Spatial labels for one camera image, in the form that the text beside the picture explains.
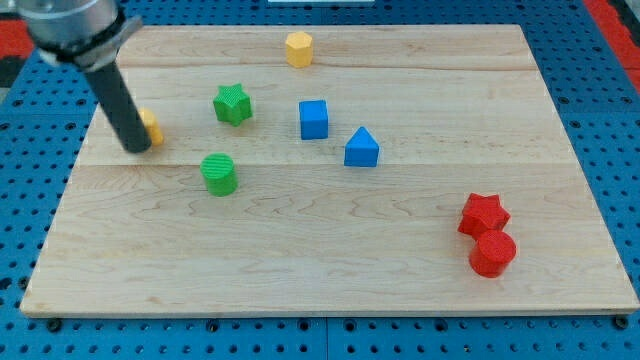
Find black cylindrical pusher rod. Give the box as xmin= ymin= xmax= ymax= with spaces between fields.
xmin=84 ymin=62 xmax=152 ymax=154

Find yellow heart block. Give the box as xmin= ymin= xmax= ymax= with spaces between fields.
xmin=138 ymin=107 xmax=164 ymax=146

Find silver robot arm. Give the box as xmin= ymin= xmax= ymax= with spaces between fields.
xmin=14 ymin=0 xmax=151 ymax=153

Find yellow hexagon block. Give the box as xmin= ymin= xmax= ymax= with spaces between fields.
xmin=285 ymin=31 xmax=313 ymax=68

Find green star block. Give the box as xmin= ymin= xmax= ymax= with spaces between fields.
xmin=212 ymin=83 xmax=253 ymax=127

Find green cylinder block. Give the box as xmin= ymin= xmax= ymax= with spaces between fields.
xmin=200 ymin=153 xmax=238 ymax=197

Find blue cube block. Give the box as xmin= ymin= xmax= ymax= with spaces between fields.
xmin=299 ymin=100 xmax=329 ymax=140

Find wooden board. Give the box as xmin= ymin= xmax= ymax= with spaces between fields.
xmin=21 ymin=25 xmax=639 ymax=318

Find blue triangle block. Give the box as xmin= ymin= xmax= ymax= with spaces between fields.
xmin=343 ymin=126 xmax=380 ymax=167

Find red star block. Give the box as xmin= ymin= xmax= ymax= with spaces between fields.
xmin=458 ymin=193 xmax=511 ymax=239

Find red cylinder block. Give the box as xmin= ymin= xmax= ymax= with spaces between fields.
xmin=469 ymin=230 xmax=517 ymax=278

